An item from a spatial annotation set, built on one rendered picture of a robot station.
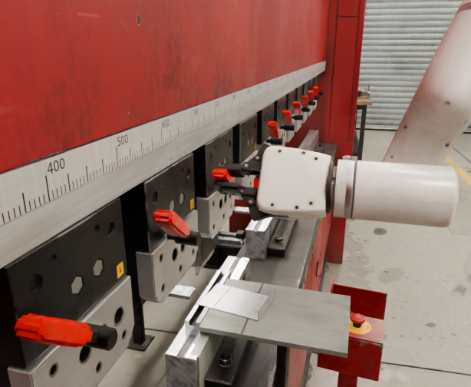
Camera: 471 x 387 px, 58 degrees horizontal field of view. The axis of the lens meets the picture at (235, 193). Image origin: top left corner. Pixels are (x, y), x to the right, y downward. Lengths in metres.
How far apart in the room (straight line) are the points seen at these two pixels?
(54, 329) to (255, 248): 1.02
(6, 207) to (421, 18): 8.31
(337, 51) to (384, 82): 5.60
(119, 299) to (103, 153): 0.15
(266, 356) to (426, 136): 0.54
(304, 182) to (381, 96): 7.86
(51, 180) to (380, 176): 0.41
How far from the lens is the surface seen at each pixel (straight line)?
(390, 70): 8.43
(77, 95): 0.38
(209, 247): 0.83
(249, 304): 0.87
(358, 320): 1.21
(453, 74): 0.64
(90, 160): 0.39
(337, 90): 2.87
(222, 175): 0.63
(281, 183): 0.61
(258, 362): 0.94
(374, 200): 0.60
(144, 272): 0.53
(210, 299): 0.88
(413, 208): 0.60
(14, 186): 0.33
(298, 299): 0.90
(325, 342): 0.80
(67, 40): 0.37
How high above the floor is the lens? 1.48
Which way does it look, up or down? 19 degrees down
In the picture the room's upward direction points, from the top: straight up
